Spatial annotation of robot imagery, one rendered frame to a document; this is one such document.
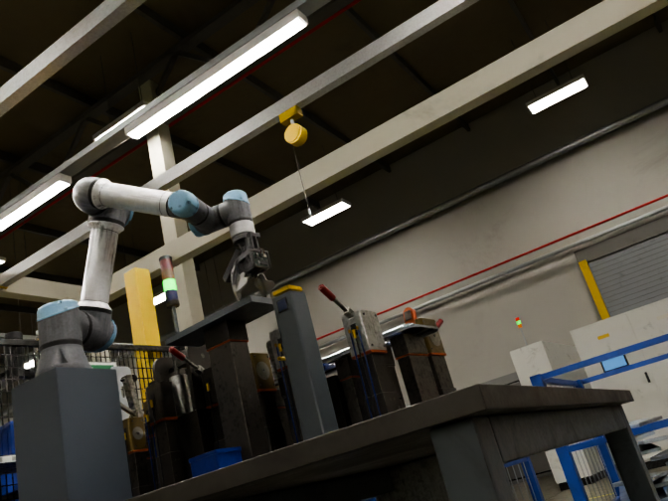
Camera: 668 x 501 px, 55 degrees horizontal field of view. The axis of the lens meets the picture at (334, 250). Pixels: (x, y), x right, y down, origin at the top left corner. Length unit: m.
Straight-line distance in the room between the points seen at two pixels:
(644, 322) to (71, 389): 8.56
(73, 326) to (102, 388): 0.20
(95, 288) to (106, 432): 0.47
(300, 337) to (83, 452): 0.64
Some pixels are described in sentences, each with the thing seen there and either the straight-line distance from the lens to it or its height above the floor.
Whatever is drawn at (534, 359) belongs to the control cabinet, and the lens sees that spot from 9.92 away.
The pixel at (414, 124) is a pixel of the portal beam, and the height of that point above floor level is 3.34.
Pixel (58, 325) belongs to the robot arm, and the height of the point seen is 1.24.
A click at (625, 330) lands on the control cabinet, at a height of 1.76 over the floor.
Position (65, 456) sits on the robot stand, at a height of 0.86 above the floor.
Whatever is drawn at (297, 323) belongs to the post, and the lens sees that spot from 1.73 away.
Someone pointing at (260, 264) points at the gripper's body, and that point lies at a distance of 1.89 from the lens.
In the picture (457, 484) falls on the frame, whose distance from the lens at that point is 1.09.
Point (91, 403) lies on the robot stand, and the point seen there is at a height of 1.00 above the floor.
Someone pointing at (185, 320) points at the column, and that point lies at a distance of 10.50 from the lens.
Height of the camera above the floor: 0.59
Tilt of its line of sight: 21 degrees up
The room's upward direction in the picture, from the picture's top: 15 degrees counter-clockwise
